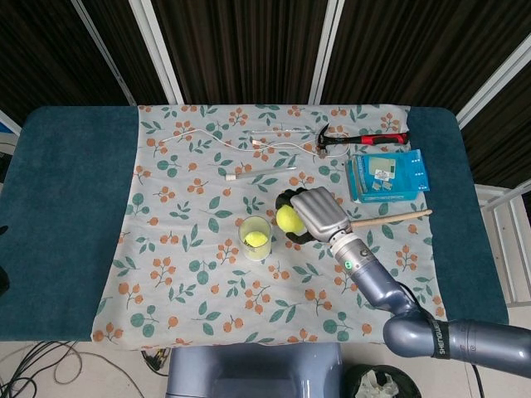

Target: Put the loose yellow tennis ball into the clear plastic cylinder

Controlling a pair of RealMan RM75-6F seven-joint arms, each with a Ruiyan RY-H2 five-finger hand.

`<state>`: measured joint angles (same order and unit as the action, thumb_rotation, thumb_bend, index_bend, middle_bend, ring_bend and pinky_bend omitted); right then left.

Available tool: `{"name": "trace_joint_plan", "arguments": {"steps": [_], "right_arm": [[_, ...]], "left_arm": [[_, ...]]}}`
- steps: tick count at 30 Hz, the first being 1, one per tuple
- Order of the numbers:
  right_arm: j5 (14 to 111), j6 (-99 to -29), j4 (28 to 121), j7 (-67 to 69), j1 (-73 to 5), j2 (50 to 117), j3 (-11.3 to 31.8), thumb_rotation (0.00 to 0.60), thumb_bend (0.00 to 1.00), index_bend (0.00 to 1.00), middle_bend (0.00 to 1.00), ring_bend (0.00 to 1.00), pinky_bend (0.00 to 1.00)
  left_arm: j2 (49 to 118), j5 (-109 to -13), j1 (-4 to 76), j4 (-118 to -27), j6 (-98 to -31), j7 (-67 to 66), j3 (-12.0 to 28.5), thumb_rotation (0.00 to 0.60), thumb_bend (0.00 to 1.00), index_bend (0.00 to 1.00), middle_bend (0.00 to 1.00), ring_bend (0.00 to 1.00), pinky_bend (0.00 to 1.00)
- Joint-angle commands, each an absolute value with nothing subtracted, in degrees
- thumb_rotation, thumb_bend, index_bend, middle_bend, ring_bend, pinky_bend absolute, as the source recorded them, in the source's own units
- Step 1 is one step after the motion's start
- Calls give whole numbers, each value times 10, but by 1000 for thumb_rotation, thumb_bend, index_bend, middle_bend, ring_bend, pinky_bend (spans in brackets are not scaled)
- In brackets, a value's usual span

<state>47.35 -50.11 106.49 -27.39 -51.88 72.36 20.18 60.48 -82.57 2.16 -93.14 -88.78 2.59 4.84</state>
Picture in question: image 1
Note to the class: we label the clear plastic cup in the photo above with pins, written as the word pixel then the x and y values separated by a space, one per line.
pixel 254 238

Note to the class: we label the black waste bin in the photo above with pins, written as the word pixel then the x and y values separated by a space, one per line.
pixel 381 381

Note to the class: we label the red black claw hammer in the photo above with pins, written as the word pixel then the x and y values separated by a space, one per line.
pixel 365 139

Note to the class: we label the yellow tennis ball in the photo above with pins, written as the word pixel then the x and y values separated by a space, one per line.
pixel 255 239
pixel 289 218

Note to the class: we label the teal table cover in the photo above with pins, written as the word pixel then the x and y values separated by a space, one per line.
pixel 66 224

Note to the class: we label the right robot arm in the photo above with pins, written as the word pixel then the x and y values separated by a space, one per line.
pixel 410 302

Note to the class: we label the floral tablecloth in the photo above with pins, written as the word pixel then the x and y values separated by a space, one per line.
pixel 249 232

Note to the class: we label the white metal rack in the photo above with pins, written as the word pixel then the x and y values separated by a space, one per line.
pixel 508 232

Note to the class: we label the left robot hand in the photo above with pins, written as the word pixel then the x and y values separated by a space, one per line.
pixel 2 257

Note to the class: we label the wooden stick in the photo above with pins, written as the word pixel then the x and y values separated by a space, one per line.
pixel 394 218

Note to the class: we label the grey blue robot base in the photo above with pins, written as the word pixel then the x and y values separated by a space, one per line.
pixel 255 371

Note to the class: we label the white capped grey pen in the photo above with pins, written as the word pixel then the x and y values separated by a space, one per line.
pixel 259 173

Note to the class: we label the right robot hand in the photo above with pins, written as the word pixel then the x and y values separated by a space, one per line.
pixel 321 213

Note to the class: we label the blue product box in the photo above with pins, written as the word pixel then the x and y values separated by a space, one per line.
pixel 388 176

